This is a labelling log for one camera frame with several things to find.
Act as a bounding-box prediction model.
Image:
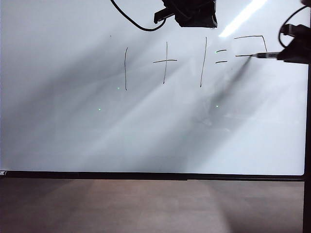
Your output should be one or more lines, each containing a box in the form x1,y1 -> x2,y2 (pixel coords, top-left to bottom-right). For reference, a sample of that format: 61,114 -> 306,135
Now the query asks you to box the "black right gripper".
276,36 -> 311,66

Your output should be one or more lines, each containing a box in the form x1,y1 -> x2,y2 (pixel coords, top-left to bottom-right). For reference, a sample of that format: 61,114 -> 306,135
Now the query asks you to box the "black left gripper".
163,0 -> 218,28

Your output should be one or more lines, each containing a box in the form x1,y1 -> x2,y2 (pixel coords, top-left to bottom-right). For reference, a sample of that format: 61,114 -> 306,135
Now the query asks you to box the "white glossy whiteboard panel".
0,0 -> 311,176

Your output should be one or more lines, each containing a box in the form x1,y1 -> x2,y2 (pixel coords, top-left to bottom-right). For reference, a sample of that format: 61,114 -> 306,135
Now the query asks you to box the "black whiteboard pen tray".
0,170 -> 306,182

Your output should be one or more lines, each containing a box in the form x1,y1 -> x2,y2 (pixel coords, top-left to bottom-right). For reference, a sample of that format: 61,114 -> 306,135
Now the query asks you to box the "black right camera cable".
277,6 -> 307,48

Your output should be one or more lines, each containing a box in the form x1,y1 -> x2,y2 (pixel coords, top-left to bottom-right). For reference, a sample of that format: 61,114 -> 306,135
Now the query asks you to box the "black camera cable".
110,0 -> 167,32
277,6 -> 307,48

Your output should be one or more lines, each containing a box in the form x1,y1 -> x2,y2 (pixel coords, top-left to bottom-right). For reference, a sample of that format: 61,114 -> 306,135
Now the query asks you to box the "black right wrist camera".
280,23 -> 311,37

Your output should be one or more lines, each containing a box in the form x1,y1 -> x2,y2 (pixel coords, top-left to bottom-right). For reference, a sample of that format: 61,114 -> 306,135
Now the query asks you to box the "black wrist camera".
154,7 -> 176,24
280,23 -> 311,37

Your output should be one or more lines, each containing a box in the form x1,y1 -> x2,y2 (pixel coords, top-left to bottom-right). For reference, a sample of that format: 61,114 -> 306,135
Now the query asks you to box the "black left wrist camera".
154,7 -> 176,24

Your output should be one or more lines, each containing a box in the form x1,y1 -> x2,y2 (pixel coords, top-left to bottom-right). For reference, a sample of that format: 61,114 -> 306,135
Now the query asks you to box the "black left camera cable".
110,0 -> 167,32

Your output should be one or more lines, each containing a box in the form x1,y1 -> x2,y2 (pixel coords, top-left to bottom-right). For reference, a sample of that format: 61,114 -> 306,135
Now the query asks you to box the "black whiteboard stand post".
302,36 -> 311,233

